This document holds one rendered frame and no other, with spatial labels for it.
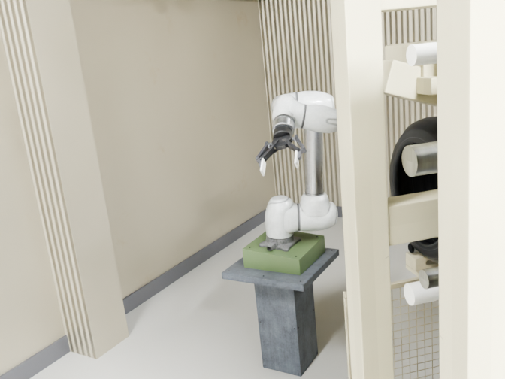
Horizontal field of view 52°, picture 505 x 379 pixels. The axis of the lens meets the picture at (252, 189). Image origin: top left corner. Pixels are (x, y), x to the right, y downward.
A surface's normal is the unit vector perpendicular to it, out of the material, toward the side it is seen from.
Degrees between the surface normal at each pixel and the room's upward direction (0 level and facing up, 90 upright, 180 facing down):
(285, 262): 90
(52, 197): 90
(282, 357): 90
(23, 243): 90
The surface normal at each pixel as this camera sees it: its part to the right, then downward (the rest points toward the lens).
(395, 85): 0.22, 0.22
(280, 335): -0.50, 0.27
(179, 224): 0.86, 0.04
